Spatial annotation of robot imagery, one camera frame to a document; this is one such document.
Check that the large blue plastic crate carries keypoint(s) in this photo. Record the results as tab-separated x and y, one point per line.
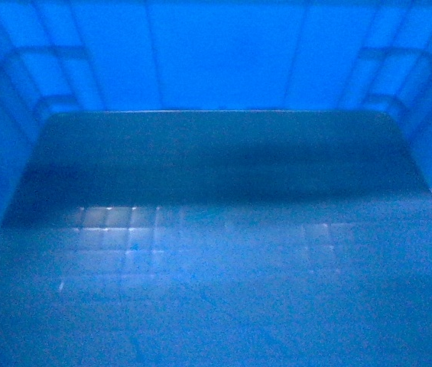
215	183

